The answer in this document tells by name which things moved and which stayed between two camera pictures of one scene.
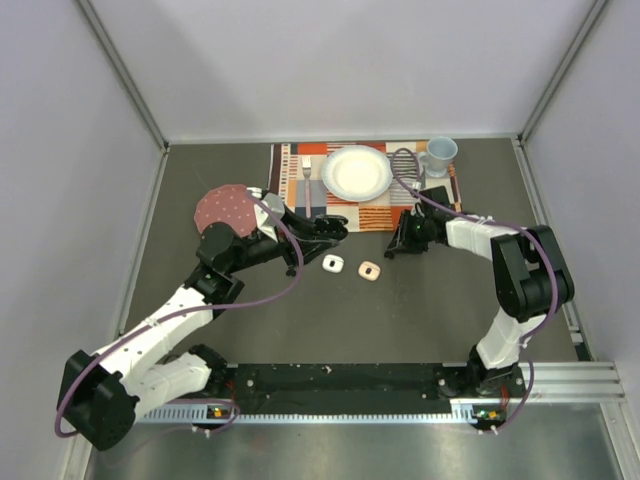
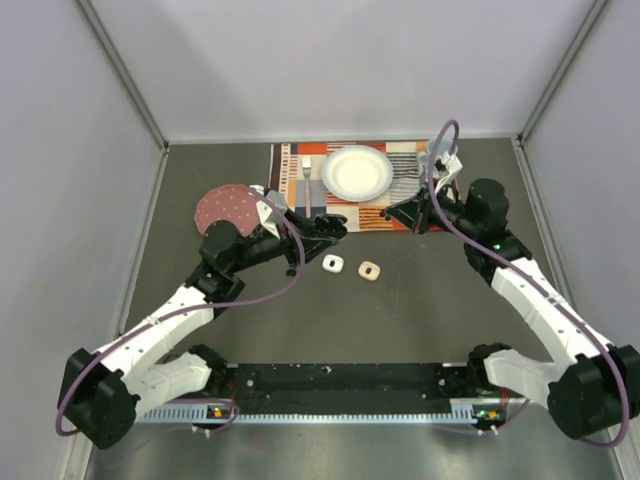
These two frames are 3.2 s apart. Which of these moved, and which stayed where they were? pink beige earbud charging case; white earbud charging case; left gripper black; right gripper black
Moved: right gripper black
Stayed: left gripper black; white earbud charging case; pink beige earbud charging case
